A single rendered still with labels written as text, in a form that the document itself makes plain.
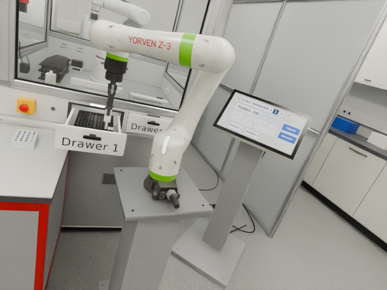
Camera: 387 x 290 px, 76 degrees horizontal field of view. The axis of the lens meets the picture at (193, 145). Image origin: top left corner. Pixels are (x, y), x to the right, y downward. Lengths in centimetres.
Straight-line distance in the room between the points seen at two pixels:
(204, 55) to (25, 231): 91
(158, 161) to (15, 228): 57
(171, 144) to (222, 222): 107
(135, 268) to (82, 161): 71
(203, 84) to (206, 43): 23
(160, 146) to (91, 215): 101
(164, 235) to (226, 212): 77
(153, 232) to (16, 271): 55
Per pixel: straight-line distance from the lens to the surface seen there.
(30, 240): 118
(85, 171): 166
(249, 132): 154
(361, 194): 344
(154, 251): 123
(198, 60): 88
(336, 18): 240
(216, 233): 198
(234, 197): 178
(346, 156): 353
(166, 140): 96
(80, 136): 118
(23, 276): 133
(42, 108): 153
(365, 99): 434
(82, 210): 183
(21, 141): 132
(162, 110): 150
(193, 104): 108
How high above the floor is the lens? 138
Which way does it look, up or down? 21 degrees down
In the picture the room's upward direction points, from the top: 17 degrees clockwise
